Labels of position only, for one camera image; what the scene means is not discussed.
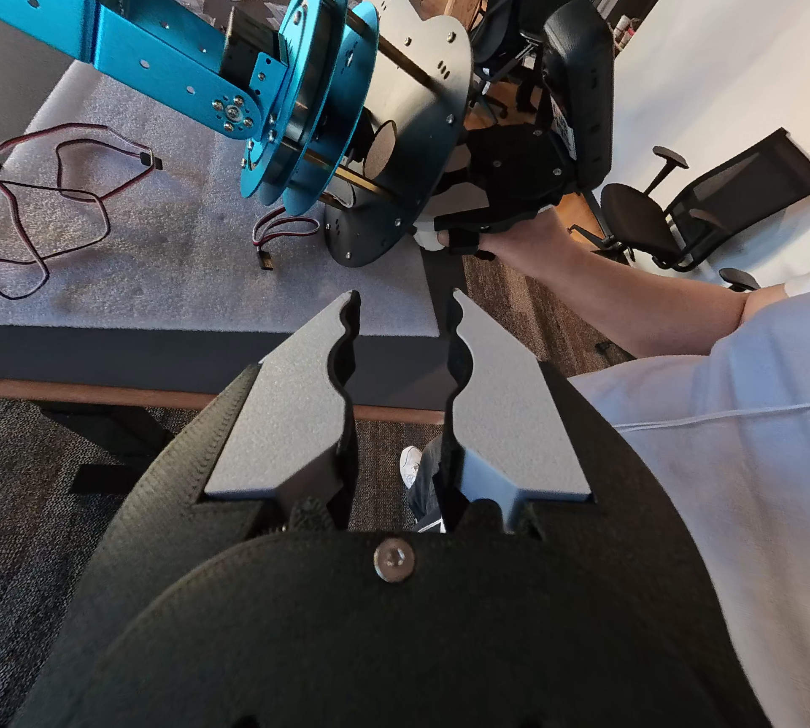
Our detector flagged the long red servo cable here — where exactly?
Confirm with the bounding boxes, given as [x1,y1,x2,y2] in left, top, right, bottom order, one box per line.
[0,124,164,302]

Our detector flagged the short red servo cable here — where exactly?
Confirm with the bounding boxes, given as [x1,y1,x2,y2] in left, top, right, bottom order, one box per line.
[252,212,320,273]

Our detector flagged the grey foam mat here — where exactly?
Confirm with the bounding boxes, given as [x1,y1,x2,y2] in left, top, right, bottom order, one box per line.
[0,60,444,340]

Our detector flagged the blue and black toy robot arm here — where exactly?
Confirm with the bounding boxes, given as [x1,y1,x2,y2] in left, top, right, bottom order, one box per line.
[0,0,477,270]

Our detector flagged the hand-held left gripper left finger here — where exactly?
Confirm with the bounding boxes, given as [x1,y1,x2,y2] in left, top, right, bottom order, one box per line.
[204,290,363,529]

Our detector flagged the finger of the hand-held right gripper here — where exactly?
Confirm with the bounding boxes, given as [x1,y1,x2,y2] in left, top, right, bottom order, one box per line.
[440,147,475,215]

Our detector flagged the white drawstring cord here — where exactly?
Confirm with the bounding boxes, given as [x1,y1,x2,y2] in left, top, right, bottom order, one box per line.
[610,402,810,431]

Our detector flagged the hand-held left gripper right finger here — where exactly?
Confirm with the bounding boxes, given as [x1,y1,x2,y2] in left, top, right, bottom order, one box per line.
[442,288,594,534]

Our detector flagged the person's right forearm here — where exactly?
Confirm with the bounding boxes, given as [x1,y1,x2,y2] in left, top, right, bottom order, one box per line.
[525,235,757,359]

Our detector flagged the black padded office chair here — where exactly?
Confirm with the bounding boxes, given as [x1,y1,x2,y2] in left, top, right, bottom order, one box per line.
[468,0,634,264]

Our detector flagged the person's right hand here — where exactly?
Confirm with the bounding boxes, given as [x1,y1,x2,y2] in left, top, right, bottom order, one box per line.
[480,210,575,281]

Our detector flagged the person's dark pants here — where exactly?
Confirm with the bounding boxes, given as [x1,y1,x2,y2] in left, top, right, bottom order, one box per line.
[405,434,449,534]

